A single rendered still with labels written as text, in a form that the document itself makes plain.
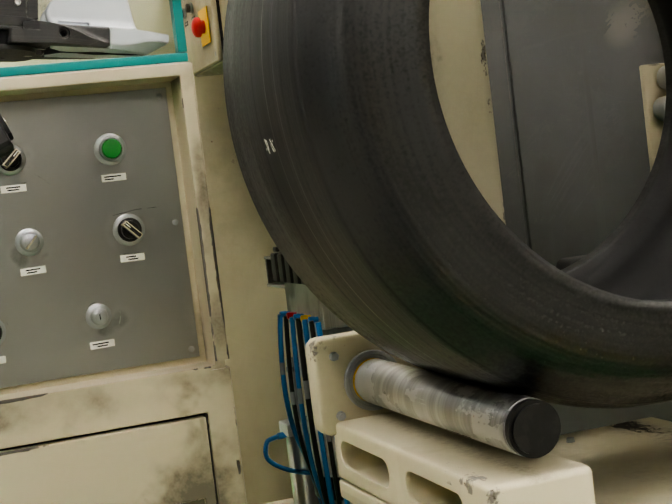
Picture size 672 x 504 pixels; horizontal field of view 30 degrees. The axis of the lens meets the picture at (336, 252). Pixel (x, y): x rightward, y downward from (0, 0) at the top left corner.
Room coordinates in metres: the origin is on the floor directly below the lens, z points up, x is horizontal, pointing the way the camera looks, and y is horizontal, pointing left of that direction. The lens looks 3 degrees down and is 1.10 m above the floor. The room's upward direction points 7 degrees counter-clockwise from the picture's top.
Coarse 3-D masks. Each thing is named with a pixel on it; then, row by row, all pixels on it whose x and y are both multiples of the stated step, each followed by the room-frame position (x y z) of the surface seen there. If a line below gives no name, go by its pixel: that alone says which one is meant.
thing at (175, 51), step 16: (48, 0) 1.50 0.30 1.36; (128, 0) 1.53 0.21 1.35; (144, 0) 1.54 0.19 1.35; (160, 0) 1.54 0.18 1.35; (176, 0) 1.54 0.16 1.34; (144, 16) 1.53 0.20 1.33; (160, 16) 1.54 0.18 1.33; (176, 16) 1.54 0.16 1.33; (160, 32) 1.54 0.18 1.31; (176, 32) 1.54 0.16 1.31; (160, 48) 1.54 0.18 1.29; (176, 48) 1.55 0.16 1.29; (0, 64) 1.48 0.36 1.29; (16, 64) 1.48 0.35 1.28; (32, 64) 1.49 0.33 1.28; (48, 64) 1.49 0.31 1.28; (64, 64) 1.49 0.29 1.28; (80, 64) 1.50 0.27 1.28; (96, 64) 1.51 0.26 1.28; (112, 64) 1.51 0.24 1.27; (128, 64) 1.52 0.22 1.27; (144, 64) 1.53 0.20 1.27
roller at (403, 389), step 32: (384, 384) 1.16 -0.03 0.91; (416, 384) 1.10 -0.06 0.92; (448, 384) 1.05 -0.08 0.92; (480, 384) 1.02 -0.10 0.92; (416, 416) 1.10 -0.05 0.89; (448, 416) 1.02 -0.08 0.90; (480, 416) 0.97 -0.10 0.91; (512, 416) 0.92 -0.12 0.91; (544, 416) 0.93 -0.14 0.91; (512, 448) 0.92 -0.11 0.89; (544, 448) 0.93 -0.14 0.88
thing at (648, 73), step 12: (648, 72) 1.53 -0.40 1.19; (660, 72) 1.52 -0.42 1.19; (648, 84) 1.53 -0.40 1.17; (660, 84) 1.53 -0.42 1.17; (648, 96) 1.53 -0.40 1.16; (660, 96) 1.54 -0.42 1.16; (648, 108) 1.53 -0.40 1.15; (660, 108) 1.51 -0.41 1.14; (648, 120) 1.53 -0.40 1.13; (660, 120) 1.54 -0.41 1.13; (648, 132) 1.53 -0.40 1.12; (660, 132) 1.54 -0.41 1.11; (648, 144) 1.54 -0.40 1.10
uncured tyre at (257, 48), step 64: (256, 0) 0.99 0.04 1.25; (320, 0) 0.89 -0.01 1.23; (384, 0) 0.88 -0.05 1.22; (256, 64) 0.98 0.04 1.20; (320, 64) 0.89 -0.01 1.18; (384, 64) 0.88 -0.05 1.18; (256, 128) 1.00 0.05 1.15; (320, 128) 0.90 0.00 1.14; (384, 128) 0.88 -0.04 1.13; (256, 192) 1.06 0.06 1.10; (320, 192) 0.92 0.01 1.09; (384, 192) 0.89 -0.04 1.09; (448, 192) 0.89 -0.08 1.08; (320, 256) 0.99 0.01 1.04; (384, 256) 0.91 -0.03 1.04; (448, 256) 0.89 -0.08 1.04; (512, 256) 0.90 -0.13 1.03; (640, 256) 1.25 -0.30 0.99; (384, 320) 0.98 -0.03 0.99; (448, 320) 0.92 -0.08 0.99; (512, 320) 0.91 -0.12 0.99; (576, 320) 0.92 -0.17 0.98; (640, 320) 0.93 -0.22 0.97; (512, 384) 0.96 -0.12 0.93; (576, 384) 0.95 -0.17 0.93; (640, 384) 0.96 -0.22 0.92
